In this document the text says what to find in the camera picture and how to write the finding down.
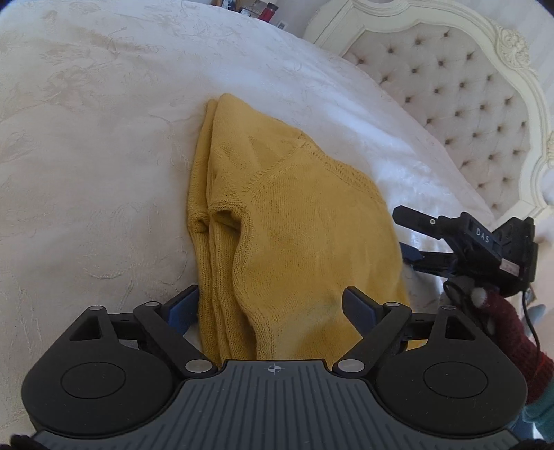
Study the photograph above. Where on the yellow knit sweater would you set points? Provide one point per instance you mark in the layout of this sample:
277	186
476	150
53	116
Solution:
294	225

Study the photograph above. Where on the person's right forearm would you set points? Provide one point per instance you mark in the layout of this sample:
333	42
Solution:
539	411

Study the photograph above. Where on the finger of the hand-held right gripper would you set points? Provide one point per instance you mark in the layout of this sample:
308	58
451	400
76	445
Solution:
426	262
419	219

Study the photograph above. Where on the person's right hand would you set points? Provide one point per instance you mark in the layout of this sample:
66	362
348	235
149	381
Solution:
506	329

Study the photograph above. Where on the white embossed bedspread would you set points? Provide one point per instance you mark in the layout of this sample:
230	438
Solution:
108	130

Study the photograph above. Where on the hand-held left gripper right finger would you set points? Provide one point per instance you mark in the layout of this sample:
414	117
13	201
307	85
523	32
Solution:
360	308

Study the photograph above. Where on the cream tufted headboard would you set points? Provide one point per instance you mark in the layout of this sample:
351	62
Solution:
458	99

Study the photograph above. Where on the red bottle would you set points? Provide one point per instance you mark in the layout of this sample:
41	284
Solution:
268	12

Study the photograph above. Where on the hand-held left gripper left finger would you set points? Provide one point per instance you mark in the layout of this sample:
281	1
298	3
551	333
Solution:
183	306

